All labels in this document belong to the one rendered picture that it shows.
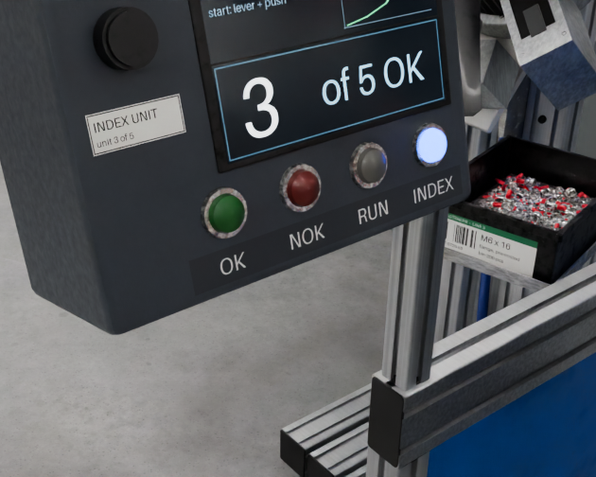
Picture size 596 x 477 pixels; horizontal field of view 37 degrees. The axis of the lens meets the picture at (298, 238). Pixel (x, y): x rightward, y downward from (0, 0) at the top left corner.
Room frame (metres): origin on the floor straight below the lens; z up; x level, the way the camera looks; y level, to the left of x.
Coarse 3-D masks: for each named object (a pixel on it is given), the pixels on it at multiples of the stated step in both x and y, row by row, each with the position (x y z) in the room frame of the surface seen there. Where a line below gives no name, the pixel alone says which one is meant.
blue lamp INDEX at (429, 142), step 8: (424, 128) 0.50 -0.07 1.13; (432, 128) 0.51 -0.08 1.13; (440, 128) 0.51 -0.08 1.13; (416, 136) 0.50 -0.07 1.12; (424, 136) 0.50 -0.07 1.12; (432, 136) 0.50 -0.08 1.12; (440, 136) 0.50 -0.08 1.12; (416, 144) 0.50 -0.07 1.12; (424, 144) 0.50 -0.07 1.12; (432, 144) 0.50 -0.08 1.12; (440, 144) 0.50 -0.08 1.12; (416, 152) 0.50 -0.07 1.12; (424, 152) 0.50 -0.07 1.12; (432, 152) 0.50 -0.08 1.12; (440, 152) 0.50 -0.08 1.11; (416, 160) 0.50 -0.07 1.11; (424, 160) 0.50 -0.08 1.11; (432, 160) 0.50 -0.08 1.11; (440, 160) 0.51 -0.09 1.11
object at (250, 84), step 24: (216, 72) 0.43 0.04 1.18; (240, 72) 0.44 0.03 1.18; (264, 72) 0.45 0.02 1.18; (288, 72) 0.46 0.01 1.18; (240, 96) 0.44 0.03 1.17; (264, 96) 0.44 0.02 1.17; (288, 96) 0.45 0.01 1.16; (240, 120) 0.43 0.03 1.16; (264, 120) 0.44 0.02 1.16; (288, 120) 0.45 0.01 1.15; (240, 144) 0.43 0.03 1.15; (264, 144) 0.44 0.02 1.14; (288, 144) 0.44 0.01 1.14
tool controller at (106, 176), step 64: (0, 0) 0.42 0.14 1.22; (64, 0) 0.40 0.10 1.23; (128, 0) 0.42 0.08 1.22; (192, 0) 0.43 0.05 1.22; (256, 0) 0.46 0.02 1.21; (320, 0) 0.48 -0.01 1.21; (384, 0) 0.51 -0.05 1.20; (448, 0) 0.54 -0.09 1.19; (0, 64) 0.43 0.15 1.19; (64, 64) 0.39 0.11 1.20; (128, 64) 0.39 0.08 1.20; (192, 64) 0.43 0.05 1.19; (320, 64) 0.47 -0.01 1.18; (384, 64) 0.50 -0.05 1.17; (448, 64) 0.53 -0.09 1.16; (0, 128) 0.44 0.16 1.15; (64, 128) 0.38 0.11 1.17; (128, 128) 0.40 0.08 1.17; (192, 128) 0.42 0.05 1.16; (320, 128) 0.46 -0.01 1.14; (384, 128) 0.49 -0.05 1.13; (448, 128) 0.52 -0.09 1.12; (64, 192) 0.39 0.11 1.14; (128, 192) 0.39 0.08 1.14; (192, 192) 0.41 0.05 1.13; (256, 192) 0.43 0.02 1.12; (384, 192) 0.48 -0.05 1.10; (448, 192) 0.51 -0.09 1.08; (64, 256) 0.39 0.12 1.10; (128, 256) 0.38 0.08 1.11; (192, 256) 0.39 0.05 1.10; (256, 256) 0.42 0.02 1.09; (128, 320) 0.36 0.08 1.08
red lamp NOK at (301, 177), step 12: (288, 168) 0.44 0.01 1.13; (300, 168) 0.44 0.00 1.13; (312, 168) 0.45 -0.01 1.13; (288, 180) 0.44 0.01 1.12; (300, 180) 0.44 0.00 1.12; (312, 180) 0.44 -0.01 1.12; (288, 192) 0.43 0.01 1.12; (300, 192) 0.43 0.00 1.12; (312, 192) 0.44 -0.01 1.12; (288, 204) 0.43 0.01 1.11; (300, 204) 0.43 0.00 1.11; (312, 204) 0.44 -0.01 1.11
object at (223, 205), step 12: (216, 192) 0.41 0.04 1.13; (228, 192) 0.41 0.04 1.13; (204, 204) 0.41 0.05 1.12; (216, 204) 0.40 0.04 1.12; (228, 204) 0.41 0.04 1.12; (240, 204) 0.41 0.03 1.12; (204, 216) 0.40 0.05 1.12; (216, 216) 0.40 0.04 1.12; (228, 216) 0.40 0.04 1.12; (240, 216) 0.41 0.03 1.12; (204, 228) 0.40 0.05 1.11; (216, 228) 0.40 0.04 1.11; (228, 228) 0.40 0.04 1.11; (240, 228) 0.41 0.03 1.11
